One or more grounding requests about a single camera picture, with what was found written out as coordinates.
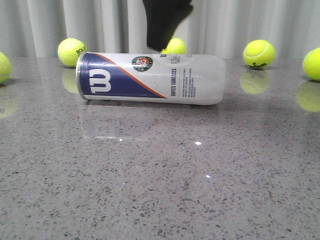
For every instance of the tennis ball Roland Garros print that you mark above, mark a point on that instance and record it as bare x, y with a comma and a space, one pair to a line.
69, 51

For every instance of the centre tennis ball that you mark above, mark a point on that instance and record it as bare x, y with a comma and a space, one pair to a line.
175, 46

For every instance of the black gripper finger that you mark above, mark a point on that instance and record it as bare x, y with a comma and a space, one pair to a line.
163, 18

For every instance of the white Wilson tennis ball can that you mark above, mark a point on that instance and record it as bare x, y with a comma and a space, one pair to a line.
160, 78

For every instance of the tennis ball far left edge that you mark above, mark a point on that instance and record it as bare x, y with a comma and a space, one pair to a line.
5, 68

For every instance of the tennis ball edge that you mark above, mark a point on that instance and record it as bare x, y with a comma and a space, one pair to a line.
311, 64
5, 68

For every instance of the tennis ball far right edge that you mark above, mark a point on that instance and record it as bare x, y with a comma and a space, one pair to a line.
311, 64

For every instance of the tennis ball Wilson 3 print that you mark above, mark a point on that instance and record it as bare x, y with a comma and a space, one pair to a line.
258, 54

